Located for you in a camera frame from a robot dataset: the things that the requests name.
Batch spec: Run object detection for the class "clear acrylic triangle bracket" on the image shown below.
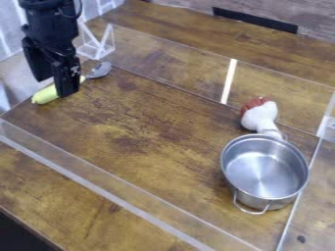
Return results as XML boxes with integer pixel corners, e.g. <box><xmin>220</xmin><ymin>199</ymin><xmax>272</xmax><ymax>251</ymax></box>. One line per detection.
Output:
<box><xmin>74</xmin><ymin>22</ymin><xmax>114</xmax><ymax>60</ymax></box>

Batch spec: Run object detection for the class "stainless steel pot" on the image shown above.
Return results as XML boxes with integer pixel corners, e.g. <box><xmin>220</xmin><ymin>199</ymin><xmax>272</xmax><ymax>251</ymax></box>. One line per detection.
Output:
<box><xmin>220</xmin><ymin>133</ymin><xmax>309</xmax><ymax>215</ymax></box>

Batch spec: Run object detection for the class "clear acrylic front barrier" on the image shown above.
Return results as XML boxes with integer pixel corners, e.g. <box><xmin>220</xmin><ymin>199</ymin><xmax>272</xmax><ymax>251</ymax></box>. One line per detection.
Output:
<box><xmin>0</xmin><ymin>119</ymin><xmax>261</xmax><ymax>251</ymax></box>

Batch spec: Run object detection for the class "red white toy mushroom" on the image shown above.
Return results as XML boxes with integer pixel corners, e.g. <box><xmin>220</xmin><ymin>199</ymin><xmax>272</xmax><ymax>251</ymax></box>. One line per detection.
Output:
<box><xmin>240</xmin><ymin>97</ymin><xmax>282</xmax><ymax>138</ymax></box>

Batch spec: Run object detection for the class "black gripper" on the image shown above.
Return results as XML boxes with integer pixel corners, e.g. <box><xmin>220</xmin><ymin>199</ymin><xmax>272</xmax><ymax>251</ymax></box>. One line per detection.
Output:
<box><xmin>18</xmin><ymin>0</ymin><xmax>82</xmax><ymax>98</ymax></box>

